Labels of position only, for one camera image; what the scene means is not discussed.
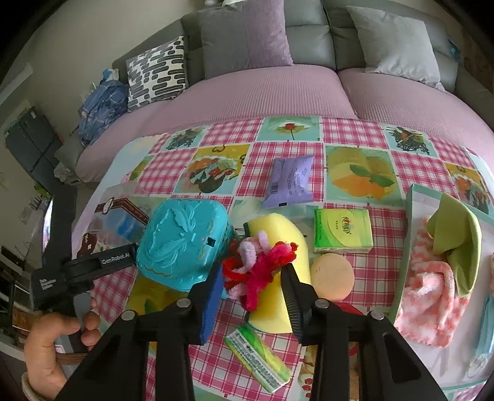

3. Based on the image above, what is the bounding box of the pink checked tablecloth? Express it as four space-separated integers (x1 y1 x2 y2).
71 116 494 401

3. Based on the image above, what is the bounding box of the green cloth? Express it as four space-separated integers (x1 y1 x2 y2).
425 192 483 297

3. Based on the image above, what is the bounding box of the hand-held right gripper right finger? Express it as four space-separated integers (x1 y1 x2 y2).
280 264 450 401

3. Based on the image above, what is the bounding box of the grey sofa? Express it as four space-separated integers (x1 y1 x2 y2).
54 0 494 182

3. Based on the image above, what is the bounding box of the yellow sponge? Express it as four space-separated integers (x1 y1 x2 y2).
243 212 313 334

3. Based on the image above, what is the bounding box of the pink sofa cover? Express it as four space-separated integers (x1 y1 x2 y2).
75 64 494 184

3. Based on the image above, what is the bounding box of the dark cabinet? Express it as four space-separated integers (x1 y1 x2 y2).
6 106 64 193

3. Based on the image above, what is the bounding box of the lilac pillow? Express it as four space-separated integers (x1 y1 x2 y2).
197 0 294 80

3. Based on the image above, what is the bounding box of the teal plastic box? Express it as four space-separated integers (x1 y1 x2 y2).
137 198 234 293

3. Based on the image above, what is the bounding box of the person's left hand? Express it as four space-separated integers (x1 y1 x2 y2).
22 296 103 399

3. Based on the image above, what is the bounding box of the slim green tissue pack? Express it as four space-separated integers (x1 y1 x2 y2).
223 324 293 394

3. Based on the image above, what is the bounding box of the blue bag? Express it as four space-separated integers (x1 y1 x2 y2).
77 68 130 146

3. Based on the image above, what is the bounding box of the purple packet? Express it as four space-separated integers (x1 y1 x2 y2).
262 156 314 209

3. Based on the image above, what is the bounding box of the round orange sponge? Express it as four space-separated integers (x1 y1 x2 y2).
311 252 356 303

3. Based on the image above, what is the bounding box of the red pink pipe cleaner bundle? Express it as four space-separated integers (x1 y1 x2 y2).
222 230 299 313

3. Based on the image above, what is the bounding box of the teal cardboard tray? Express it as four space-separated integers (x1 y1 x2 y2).
388 183 494 394

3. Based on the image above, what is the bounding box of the pink knitted cloth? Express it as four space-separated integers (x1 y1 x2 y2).
394 218 469 349

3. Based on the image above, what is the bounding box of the light grey pillow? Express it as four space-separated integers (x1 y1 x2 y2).
345 6 446 91

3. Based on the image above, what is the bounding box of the square green tissue pack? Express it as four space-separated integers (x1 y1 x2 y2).
312 207 375 255

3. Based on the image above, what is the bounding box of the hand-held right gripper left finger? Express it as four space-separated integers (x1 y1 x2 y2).
58 264 226 401

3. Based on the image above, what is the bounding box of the black white patterned pillow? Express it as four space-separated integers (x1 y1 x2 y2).
125 35 188 112

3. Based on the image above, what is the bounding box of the blue face mask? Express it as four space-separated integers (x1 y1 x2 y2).
465 252 494 380

